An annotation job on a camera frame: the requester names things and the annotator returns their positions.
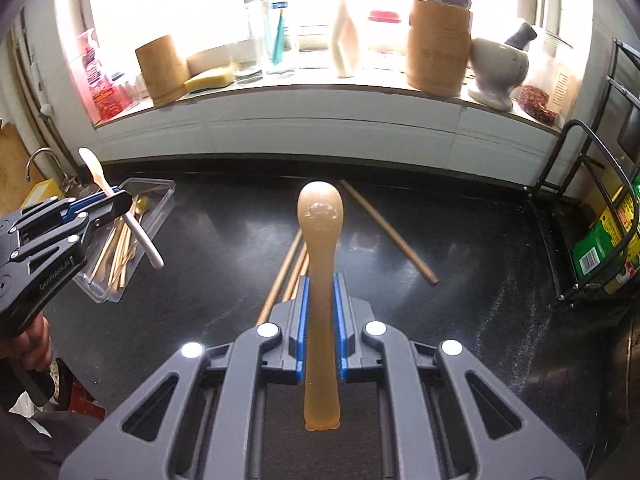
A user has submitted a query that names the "short clear glass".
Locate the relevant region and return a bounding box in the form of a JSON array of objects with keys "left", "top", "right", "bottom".
[{"left": 232, "top": 42, "right": 264, "bottom": 86}]

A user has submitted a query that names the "gold metal spoon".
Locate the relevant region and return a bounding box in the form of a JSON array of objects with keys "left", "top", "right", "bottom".
[{"left": 120, "top": 195, "right": 151, "bottom": 268}]

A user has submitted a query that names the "black wire rack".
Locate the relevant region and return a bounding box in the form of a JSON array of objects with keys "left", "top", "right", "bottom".
[{"left": 527, "top": 37, "right": 640, "bottom": 305}]

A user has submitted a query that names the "glass jar of red chili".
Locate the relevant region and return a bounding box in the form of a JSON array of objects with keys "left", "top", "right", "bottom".
[{"left": 517, "top": 30, "right": 577, "bottom": 124}]

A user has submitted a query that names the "white plastic spoon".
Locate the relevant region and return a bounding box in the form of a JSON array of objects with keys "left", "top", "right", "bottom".
[{"left": 77, "top": 147, "right": 166, "bottom": 269}]

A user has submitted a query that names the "yellow box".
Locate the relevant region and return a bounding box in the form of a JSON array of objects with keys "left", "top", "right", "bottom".
[{"left": 20, "top": 178, "right": 67, "bottom": 212}]

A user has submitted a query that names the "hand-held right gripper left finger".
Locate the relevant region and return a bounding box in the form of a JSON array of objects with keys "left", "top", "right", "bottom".
[{"left": 59, "top": 276, "right": 307, "bottom": 480}]

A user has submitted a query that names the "person's left hand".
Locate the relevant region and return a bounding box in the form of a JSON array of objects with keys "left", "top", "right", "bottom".
[{"left": 7, "top": 314, "right": 54, "bottom": 375}]

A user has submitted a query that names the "teal toothbrush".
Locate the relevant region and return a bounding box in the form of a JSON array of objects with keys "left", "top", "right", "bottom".
[{"left": 270, "top": 2, "right": 292, "bottom": 66}]

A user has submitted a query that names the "jar with red lid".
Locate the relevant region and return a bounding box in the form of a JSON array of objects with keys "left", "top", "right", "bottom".
[{"left": 367, "top": 9, "right": 407, "bottom": 57}]

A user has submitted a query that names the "small bamboo cup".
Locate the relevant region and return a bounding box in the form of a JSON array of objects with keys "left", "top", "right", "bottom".
[{"left": 135, "top": 35, "right": 190, "bottom": 109}]

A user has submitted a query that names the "metal faucet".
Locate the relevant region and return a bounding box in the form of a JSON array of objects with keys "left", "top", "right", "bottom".
[{"left": 26, "top": 149, "right": 77, "bottom": 197}]

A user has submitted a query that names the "large bamboo utensil holder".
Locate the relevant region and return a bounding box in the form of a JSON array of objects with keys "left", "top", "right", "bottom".
[{"left": 405, "top": 0, "right": 473, "bottom": 99}]

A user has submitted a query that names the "yellow packet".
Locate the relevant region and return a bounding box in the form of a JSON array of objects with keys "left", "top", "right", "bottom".
[{"left": 595, "top": 185, "right": 640, "bottom": 297}]

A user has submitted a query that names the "dark pestle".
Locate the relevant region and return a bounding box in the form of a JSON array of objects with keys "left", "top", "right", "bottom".
[{"left": 504, "top": 22, "right": 539, "bottom": 50}]

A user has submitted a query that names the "red soap pump bottle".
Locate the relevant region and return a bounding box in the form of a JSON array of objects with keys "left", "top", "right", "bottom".
[{"left": 75, "top": 27, "right": 142, "bottom": 122}]

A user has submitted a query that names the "yellow sponge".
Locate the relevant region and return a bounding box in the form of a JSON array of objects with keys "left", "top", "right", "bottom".
[{"left": 183, "top": 71, "right": 236, "bottom": 95}]

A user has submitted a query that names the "dark metal pot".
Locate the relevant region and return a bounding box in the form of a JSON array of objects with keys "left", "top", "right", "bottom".
[{"left": 619, "top": 310, "right": 640, "bottom": 416}]

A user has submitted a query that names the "white bottle with blue cap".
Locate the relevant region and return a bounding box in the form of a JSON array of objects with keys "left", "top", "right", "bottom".
[{"left": 331, "top": 0, "right": 364, "bottom": 79}]

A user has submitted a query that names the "beige wooden block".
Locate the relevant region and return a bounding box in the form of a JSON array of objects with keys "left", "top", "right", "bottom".
[{"left": 186, "top": 50, "right": 234, "bottom": 78}]

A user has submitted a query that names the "amber translucent spoon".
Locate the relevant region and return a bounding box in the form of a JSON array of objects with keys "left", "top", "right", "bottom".
[{"left": 296, "top": 180, "right": 344, "bottom": 432}]

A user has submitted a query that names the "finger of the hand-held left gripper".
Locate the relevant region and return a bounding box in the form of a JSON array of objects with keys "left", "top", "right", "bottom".
[
  {"left": 59, "top": 186, "right": 125, "bottom": 226},
  {"left": 75, "top": 192, "right": 134, "bottom": 236}
]

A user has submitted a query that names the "clear plastic container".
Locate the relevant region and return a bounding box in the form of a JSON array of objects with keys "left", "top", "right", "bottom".
[{"left": 72, "top": 177, "right": 179, "bottom": 306}]

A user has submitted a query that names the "white stone mortar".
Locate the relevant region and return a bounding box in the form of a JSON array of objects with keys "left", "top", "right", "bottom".
[{"left": 467, "top": 36, "right": 530, "bottom": 112}]

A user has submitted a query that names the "tall clear glass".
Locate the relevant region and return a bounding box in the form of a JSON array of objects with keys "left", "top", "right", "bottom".
[{"left": 247, "top": 0, "right": 301, "bottom": 77}]

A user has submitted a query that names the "thick wooden chopstick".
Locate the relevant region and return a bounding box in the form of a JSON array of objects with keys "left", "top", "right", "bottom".
[
  {"left": 256, "top": 229, "right": 305, "bottom": 327},
  {"left": 282, "top": 247, "right": 310, "bottom": 307},
  {"left": 339, "top": 179, "right": 440, "bottom": 287}
]

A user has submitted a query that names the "green packet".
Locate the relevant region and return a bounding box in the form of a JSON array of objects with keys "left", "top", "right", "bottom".
[{"left": 572, "top": 172, "right": 640, "bottom": 286}]

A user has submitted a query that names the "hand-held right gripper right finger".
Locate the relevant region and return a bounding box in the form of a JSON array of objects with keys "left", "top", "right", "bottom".
[{"left": 332, "top": 276, "right": 586, "bottom": 480}]

